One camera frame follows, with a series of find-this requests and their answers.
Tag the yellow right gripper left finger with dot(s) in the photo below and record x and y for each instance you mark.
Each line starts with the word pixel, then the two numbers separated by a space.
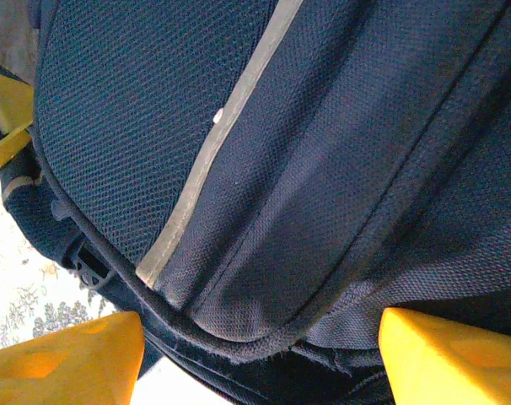
pixel 61 371

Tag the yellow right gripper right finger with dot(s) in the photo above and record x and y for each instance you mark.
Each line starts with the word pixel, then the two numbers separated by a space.
pixel 458 371

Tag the navy blue backpack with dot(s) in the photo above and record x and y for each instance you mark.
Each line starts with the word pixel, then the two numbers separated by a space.
pixel 281 169

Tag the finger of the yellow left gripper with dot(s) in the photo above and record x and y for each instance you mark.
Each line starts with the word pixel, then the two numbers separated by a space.
pixel 11 101
pixel 6 154

